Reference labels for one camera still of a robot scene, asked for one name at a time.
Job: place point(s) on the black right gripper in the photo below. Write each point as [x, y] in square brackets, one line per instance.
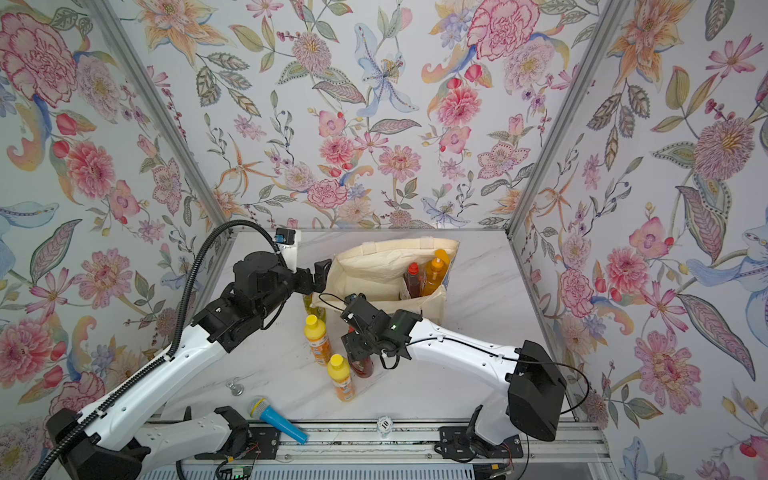
[354, 348]

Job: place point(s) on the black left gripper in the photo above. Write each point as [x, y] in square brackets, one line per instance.
[319, 281]

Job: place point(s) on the dark red bottle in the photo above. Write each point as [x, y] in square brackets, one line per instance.
[362, 366]
[413, 283]

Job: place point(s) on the cream canvas shopping bag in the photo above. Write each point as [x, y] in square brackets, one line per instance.
[377, 270]

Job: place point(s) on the dark red bottle front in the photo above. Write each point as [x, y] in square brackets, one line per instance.
[413, 283]

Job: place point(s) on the large orange dish soap bottle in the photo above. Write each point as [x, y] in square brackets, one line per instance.
[435, 272]

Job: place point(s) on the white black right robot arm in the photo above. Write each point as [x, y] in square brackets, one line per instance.
[528, 387]

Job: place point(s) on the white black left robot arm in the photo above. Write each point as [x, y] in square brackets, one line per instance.
[75, 435]

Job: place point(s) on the green dish soap bottle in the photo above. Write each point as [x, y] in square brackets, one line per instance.
[311, 309]

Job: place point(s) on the orange bottle yellow cap front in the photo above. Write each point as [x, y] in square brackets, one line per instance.
[340, 374]

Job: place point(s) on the orange bottle yellow cap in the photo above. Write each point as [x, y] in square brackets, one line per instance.
[315, 332]
[340, 374]

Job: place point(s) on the orange bottle yellow cap rear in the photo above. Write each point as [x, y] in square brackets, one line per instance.
[315, 332]

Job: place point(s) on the blue toy microphone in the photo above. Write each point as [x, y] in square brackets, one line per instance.
[261, 409]

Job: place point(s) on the green circuit board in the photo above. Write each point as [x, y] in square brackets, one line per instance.
[233, 472]

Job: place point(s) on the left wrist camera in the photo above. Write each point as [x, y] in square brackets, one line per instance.
[288, 241]

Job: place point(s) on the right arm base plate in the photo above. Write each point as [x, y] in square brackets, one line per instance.
[460, 444]

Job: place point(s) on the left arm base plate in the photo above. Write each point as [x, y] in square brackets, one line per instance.
[260, 443]

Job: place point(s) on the aluminium rail frame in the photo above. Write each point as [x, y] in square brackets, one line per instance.
[360, 444]

